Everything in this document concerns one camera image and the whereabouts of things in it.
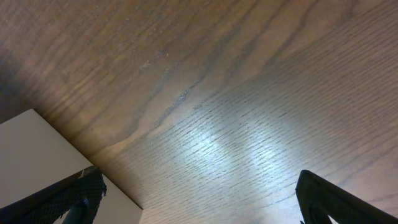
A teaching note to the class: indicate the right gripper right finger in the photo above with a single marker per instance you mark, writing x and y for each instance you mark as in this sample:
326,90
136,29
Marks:
321,201

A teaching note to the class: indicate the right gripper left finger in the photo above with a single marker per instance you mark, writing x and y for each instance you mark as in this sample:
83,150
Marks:
76,198

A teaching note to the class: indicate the white box pink interior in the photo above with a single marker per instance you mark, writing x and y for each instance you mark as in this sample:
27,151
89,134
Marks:
34,156

